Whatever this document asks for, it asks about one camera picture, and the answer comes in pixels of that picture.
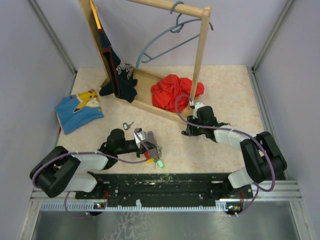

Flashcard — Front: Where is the purple cable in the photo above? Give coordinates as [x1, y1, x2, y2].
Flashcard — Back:
[174, 94, 278, 217]
[31, 128, 151, 220]

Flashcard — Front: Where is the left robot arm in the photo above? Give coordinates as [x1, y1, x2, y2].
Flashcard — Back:
[29, 128, 149, 199]

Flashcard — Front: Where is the key with green tag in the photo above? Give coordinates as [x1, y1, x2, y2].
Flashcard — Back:
[154, 158, 165, 169]

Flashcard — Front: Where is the wooden clothes rack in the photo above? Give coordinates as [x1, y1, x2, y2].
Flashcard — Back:
[78, 0, 212, 122]

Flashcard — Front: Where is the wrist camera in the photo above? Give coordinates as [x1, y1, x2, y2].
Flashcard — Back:
[189, 101, 205, 111]
[134, 128, 147, 148]

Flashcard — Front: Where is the key with grey tag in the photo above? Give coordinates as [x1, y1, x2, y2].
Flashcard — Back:
[122, 122, 134, 131]

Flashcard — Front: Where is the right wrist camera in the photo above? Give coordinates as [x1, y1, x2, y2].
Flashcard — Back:
[189, 101, 205, 111]

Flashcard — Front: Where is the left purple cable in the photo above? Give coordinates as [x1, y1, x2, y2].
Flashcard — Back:
[31, 128, 151, 220]

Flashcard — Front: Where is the navy blue shirt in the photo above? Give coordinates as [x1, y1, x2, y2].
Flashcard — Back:
[98, 29, 138, 103]

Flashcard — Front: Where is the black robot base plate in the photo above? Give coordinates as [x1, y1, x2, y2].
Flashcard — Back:
[75, 173, 253, 208]

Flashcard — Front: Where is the red crumpled cloth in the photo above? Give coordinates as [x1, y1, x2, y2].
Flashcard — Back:
[150, 74, 193, 113]

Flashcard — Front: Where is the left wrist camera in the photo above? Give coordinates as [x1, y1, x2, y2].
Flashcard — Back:
[134, 128, 147, 148]

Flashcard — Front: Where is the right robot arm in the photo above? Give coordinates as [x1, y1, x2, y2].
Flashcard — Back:
[181, 102, 288, 198]

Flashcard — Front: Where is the grey key organiser plate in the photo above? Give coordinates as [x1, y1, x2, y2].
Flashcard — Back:
[147, 131, 162, 159]

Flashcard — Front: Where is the teal plastic hanger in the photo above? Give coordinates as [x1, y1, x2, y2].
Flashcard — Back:
[135, 0, 214, 69]

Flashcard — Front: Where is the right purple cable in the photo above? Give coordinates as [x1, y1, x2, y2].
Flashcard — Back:
[174, 94, 278, 217]

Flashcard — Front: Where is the blue Pikachu shirt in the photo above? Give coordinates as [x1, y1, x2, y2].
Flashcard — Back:
[54, 89, 104, 135]

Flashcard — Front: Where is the grey slotted cable duct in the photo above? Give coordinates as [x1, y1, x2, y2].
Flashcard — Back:
[39, 201, 247, 213]

